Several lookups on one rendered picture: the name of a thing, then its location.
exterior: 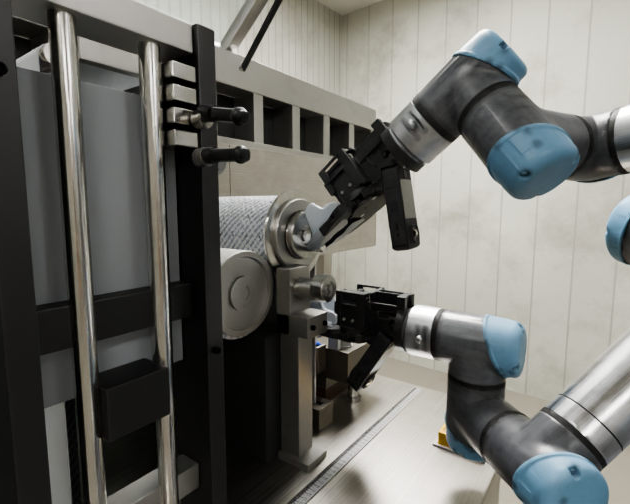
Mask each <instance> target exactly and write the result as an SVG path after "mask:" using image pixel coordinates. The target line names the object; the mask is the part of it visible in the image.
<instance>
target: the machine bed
mask: <svg viewBox="0 0 630 504"><path fill-rule="evenodd" d="M413 387H417V388H420V389H424V390H423V391H422V392H421V393H420V394H419V395H418V396H417V397H416V398H415V399H414V400H413V401H412V402H411V403H409V404H408V405H407V406H406V407H405V408H404V409H403V410H402V411H401V412H400V413H399V414H398V415H397V416H396V417H395V418H394V419H393V420H392V421H391V422H390V423H389V424H388V425H387V426H386V427H385V428H384V429H383V430H382V431H381V432H380V433H379V434H378V435H377V436H376V437H375V438H374V439H373V440H372V441H371V442H370V443H369V444H368V445H367V446H366V447H365V448H363V449H362V450H361V451H360V452H359V453H358V454H357V455H356V456H355V457H354V458H353V459H352V460H351V461H350V462H349V463H348V464H347V465H346V466H345V467H344V468H343V469H342V470H341V471H340V472H339V473H338V474H337V475H336V476H335V477H334V478H333V479H332V480H331V481H330V482H329V483H328V484H327V485H326V486H325V487H324V488H323V489H322V490H321V491H320V492H319V493H317V494H316V495H315V496H314V497H313V498H312V499H311V500H310V501H309V502H308V503H307V504H491V503H492V500H493V498H494V495H495V493H496V490H497V488H498V485H499V483H500V480H501V477H500V476H499V475H498V474H497V473H496V471H495V470H494V469H493V468H492V467H491V466H490V465H489V464H487V463H486V462H485V463H481V462H476V461H471V460H468V459H465V458H463V456H461V455H458V454H456V453H453V452H450V451H447V450H444V449H442V448H439V447H436V446H433V445H432V443H433V442H434V441H435V439H436V438H437V437H438V432H439V430H440V429H441V428H442V426H443V425H444V424H445V421H444V417H445V411H446V401H447V394H446V393H442V392H439V391H435V390H431V389H428V388H424V387H421V386H417V385H413V384H410V383H406V382H402V381H399V380H395V379H391V378H388V377H384V376H381V375H377V374H376V375H375V378H374V380H373V381H372V383H371V384H370V385H369V386H368V387H367V388H365V389H363V388H362V389H361V390H359V391H358V393H359V394H360V395H361V401H360V402H358V403H349V402H347V401H346V400H345V397H343V398H342V399H340V400H339V401H338V402H336V403H335V404H333V422H332V423H330V424H329V425H328V426H326V427H325V428H324V429H322V430H321V431H320V432H318V431H316V430H313V429H312V444H315V445H317V446H319V447H322V448H324V449H326V450H327V456H326V457H325V458H324V459H323V460H322V461H321V462H320V463H319V464H318V465H316V466H315V467H314V468H313V469H312V470H311V471H310V472H305V471H303V470H301V469H299V468H297V467H295V466H293V465H291V464H289V463H287V462H285V461H283V460H281V459H279V458H278V455H277V456H276V457H274V458H273V459H272V460H270V461H269V462H268V463H266V462H264V461H262V460H260V459H258V458H256V457H254V456H252V455H250V454H248V453H246V452H244V451H242V450H240V449H238V448H236V447H235V446H233V445H231V444H229V443H227V442H226V475H227V504H287V503H288V502H289V501H290V500H291V499H292V498H293V497H294V496H295V495H296V494H298V493H299V492H300V491H301V490H302V489H303V488H304V487H305V486H306V485H307V484H308V483H310V482H311V481H312V480H313V479H314V478H315V477H316V476H317V475H318V474H319V473H321V472H322V471H323V470H324V469H325V468H326V467H327V466H328V465H329V464H330V463H331V462H333V461H334V460H335V459H336V458H337V457H338V456H339V455H340V454H341V453H342V452H343V451H345V450H346V449H347V448H348V447H349V446H350V445H351V444H352V443H353V442H354V441H355V440H357V439H358V438H359V437H360V436H361V435H362V434H363V433H364V432H365V431H366V430H367V429H369V428H370V427H371V426H372V425H373V424H374V423H375V422H376V421H377V420H378V419H379V418H381V417H382V416H383V415H384V414H385V413H386V412H387V411H388V410H389V409H390V408H391V407H393V406H394V405H395V404H396V403H397V402H398V401H399V400H400V399H401V398H402V397H403V396H405V395H406V394H407V393H408V392H409V391H410V390H411V389H412V388H413ZM103 444H104V459H105V475H106V491H107V497H108V496H110V495H112V494H113V493H115V492H117V491H119V490H120V489H122V488H124V487H126V486H127V485H129V484H131V483H132V482H134V481H136V480H138V479H139V478H141V477H143V476H145V475H146V474H148V473H150V472H152V471H153V470H155V469H157V468H158V464H157V444H156V423H155V421H154V422H152V423H150V424H148V425H146V426H144V427H142V428H139V429H137V430H135V431H133V432H131V433H129V434H127V435H125V436H122V437H120V438H118V439H116V440H114V441H112V442H108V441H106V440H105V439H103Z"/></svg>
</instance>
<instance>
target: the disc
mask: <svg viewBox="0 0 630 504"><path fill-rule="evenodd" d="M292 199H304V200H306V201H308V202H309V203H311V204H312V203H313V204H315V205H317V204H316V202H315V200H314V199H313V198H312V196H311V195H310V194H308V193H307V192H306V191H304V190H302V189H298V188H292V189H287V190H285V191H283V192H282V193H280V194H279V195H278V196H277V197H276V198H275V200H274V201H273V203H272V204H271V206H270V208H269V210H268V213H267V216H266V219H265V224H264V233H263V240H264V249H265V253H266V257H267V260H268V262H269V264H270V266H271V268H272V269H273V270H274V272H275V273H276V268H277V267H282V266H283V265H282V264H281V262H280V261H279V259H278V257H277V255H276V253H275V249H274V244H273V228H274V223H275V220H276V217H277V214H278V212H279V211H280V209H281V208H282V206H283V205H284V204H285V203H286V202H288V201H290V200H292ZM319 255H320V252H318V253H317V255H316V257H315V259H314V260H313V262H312V263H311V264H310V265H309V266H310V271H311V270H312V268H313V267H314V265H315V264H316V262H317V260H318V257H319Z"/></svg>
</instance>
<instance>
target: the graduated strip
mask: <svg viewBox="0 0 630 504"><path fill-rule="evenodd" d="M423 390H424V389H420V388H417V387H413V388H412V389H411V390H410V391H409V392H408V393H407V394H406V395H405V396H403V397H402V398H401V399H400V400H399V401H398V402H397V403H396V404H395V405H394V406H393V407H391V408H390V409H389V410H388V411H387V412H386V413H385V414H384V415H383V416H382V417H381V418H379V419H378V420H377V421H376V422H375V423H374V424H373V425H372V426H371V427H370V428H369V429H367V430H366V431H365V432H364V433H363V434H362V435H361V436H360V437H359V438H358V439H357V440H355V441H354V442H353V443H352V444H351V445H350V446H349V447H348V448H347V449H346V450H345V451H343V452H342V453H341V454H340V455H339V456H338V457H337V458H336V459H335V460H334V461H333V462H331V463H330V464H329V465H328V466H327V467H326V468H325V469H324V470H323V471H322V472H321V473H319V474H318V475H317V476H316V477H315V478H314V479H313V480H312V481H311V482H310V483H308V484H307V485H306V486H305V487H304V488H303V489H302V490H301V491H300V492H299V493H298V494H296V495H295V496H294V497H293V498H292V499H291V500H290V501H289V502H288V503H287V504H307V503H308V502H309V501H310V500H311V499H312V498H313V497H314V496H315V495H316V494H317V493H319V492H320V491H321V490H322V489H323V488H324V487H325V486H326V485H327V484H328V483H329V482H330V481H331V480H332V479H333V478H334V477H335V476H336V475H337V474H338V473H339V472H340V471H341V470H342V469H343V468H344V467H345V466H346V465H347V464H348V463H349V462H350V461H351V460H352V459H353V458H354V457H355V456H356V455H357V454H358V453H359V452H360V451H361V450H362V449H363V448H365V447H366V446H367V445H368V444H369V443H370V442H371V441H372V440H373V439H374V438H375V437H376V436H377V435H378V434H379V433H380V432H381V431H382V430H383V429H384V428H385V427H386V426H387V425H388V424H389V423H390V422H391V421H392V420H393V419H394V418H395V417H396V416H397V415H398V414H399V413H400V412H401V411H402V410H403V409H404V408H405V407H406V406H407V405H408V404H409V403H411V402H412V401H413V400H414V399H415V398H416V397H417V396H418V395H419V394H420V393H421V392H422V391H423Z"/></svg>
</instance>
